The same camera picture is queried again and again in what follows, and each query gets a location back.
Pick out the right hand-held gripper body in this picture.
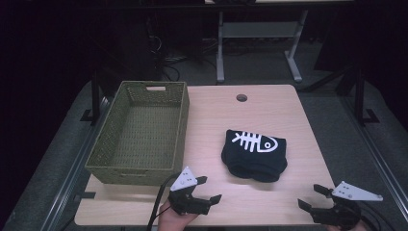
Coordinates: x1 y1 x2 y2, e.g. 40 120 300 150
310 180 384 230

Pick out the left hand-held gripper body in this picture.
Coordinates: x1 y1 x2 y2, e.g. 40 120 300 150
167 166 212 216

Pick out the dark cloth fish-skeleton print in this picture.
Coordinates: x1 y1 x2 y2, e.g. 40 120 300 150
220 129 289 184

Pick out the green woven basket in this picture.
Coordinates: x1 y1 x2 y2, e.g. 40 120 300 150
85 80 191 187

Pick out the person's right hand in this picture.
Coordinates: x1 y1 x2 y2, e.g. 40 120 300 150
326 218 370 231

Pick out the person's left hand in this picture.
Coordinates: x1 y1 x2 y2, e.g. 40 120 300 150
157 200 200 231

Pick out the black metal stand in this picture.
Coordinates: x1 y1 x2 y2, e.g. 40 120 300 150
352 62 381 127
79 67 101 127

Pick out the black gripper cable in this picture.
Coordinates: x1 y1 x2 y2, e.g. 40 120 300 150
358 201 391 231
146 172 181 231

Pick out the aluminium rail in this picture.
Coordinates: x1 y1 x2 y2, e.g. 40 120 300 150
340 95 408 220
40 95 112 231

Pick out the tangle of floor cables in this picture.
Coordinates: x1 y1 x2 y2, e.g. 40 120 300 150
145 18 219 83

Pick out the grey metal desk frame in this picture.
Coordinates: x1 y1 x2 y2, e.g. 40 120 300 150
216 9 310 85

